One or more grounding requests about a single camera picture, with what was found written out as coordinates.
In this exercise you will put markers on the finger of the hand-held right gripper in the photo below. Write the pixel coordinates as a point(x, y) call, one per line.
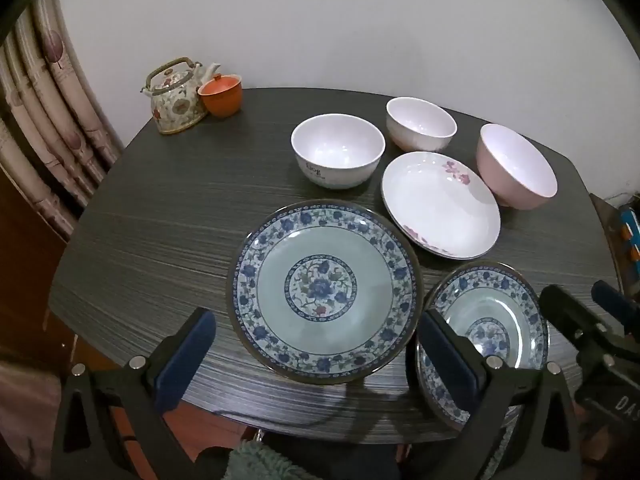
point(612, 300)
point(570, 315)

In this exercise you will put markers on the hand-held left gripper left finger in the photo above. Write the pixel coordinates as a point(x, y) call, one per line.
point(185, 360)

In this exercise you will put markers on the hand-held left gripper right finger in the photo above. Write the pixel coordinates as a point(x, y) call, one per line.
point(445, 360)

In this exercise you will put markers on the small blue floral plate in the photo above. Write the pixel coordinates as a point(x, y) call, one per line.
point(500, 305)

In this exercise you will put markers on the large blue floral plate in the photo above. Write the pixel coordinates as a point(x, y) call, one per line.
point(325, 290)

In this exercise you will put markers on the white plate with pink flowers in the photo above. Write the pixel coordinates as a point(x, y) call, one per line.
point(440, 205)

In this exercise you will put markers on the pink bowl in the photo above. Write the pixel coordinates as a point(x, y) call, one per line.
point(515, 165)

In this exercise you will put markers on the white bowl with dark print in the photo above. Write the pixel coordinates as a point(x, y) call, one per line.
point(337, 150)

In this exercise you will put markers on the plain white ribbed bowl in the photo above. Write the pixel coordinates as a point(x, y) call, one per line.
point(422, 122)

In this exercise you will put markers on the blue box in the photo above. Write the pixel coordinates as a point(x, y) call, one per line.
point(630, 232)

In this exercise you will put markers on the green fuzzy cloth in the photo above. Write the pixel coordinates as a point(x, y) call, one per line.
point(260, 465)

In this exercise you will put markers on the floral ceramic teapot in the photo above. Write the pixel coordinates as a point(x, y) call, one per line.
point(175, 100)

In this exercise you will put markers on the orange lidded cup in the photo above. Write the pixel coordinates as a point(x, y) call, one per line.
point(222, 100)

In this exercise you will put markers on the beige patterned curtain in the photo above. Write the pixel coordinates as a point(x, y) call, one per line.
point(40, 110)

